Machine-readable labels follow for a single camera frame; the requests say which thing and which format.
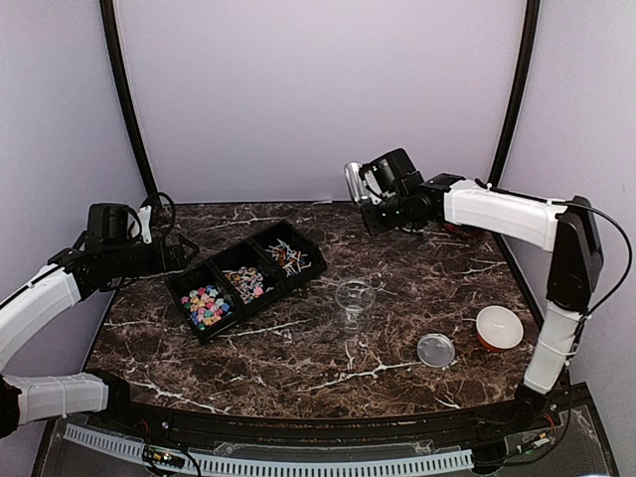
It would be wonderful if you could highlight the right black frame post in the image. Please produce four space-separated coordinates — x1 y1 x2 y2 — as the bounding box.
488 0 541 186

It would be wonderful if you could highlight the star candies pile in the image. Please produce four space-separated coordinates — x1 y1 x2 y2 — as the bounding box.
180 285 235 331

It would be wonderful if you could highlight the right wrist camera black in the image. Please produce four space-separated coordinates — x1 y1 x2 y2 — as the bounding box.
371 148 416 193

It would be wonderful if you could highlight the black front table rail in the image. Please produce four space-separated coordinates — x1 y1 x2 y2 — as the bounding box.
92 364 591 447

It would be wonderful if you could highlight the black three-compartment candy tray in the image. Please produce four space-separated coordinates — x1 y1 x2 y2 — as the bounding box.
166 220 327 345

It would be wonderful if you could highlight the clear plastic lid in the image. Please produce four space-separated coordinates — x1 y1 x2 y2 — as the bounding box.
416 333 455 369

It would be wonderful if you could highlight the white slotted cable duct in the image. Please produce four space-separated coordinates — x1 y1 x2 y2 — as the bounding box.
64 424 474 477

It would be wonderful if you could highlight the black frame post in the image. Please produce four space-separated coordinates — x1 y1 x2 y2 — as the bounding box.
98 0 159 196
488 0 541 186

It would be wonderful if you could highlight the left black frame post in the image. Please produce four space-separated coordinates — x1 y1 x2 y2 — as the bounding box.
98 0 159 196

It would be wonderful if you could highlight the stick candies pile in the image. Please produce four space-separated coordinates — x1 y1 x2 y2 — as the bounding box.
265 238 311 277

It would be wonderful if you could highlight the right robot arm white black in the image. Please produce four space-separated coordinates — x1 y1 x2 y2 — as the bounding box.
347 166 603 431

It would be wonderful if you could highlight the circuit board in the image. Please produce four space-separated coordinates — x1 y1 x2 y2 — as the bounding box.
516 432 555 454
142 445 186 469

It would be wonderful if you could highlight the metal scoop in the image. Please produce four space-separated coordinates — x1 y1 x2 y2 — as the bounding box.
344 161 371 206

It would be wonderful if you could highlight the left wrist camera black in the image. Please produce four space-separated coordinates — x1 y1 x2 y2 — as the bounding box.
86 203 128 244

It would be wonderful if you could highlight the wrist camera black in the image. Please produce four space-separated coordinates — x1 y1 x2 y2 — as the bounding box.
371 148 416 193
86 203 128 244

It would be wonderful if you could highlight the clear plastic cup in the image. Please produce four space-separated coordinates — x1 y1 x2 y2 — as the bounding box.
334 278 376 333

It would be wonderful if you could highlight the right circuit board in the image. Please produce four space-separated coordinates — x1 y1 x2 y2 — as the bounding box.
516 432 555 454

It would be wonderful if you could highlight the swirl lollipops pile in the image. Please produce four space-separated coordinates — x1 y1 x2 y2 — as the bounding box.
223 266 267 304

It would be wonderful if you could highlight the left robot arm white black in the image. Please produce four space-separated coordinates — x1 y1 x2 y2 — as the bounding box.
1 192 199 436

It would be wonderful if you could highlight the left circuit board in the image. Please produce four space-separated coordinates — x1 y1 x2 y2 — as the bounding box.
142 445 186 469

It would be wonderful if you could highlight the orange white bowl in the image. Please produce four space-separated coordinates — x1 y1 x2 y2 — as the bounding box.
476 305 524 352

